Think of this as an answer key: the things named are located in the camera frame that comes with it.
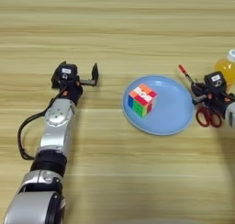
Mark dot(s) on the round blue plate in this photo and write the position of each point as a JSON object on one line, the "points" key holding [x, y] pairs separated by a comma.
{"points": [[171, 111]]}

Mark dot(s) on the multicoloured puzzle cube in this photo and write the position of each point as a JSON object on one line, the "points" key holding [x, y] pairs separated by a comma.
{"points": [[142, 99]]}

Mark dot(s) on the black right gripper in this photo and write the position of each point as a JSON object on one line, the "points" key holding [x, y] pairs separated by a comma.
{"points": [[217, 96]]}

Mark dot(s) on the left gripper white-labelled black box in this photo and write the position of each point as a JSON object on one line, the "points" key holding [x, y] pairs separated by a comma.
{"points": [[66, 71]]}

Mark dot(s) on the orange juice bottle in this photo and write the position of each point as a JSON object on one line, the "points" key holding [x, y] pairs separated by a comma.
{"points": [[225, 67]]}

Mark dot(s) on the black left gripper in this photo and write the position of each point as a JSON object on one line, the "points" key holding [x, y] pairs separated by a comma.
{"points": [[72, 91]]}

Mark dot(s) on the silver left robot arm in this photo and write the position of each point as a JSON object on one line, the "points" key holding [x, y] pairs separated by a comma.
{"points": [[56, 123]]}

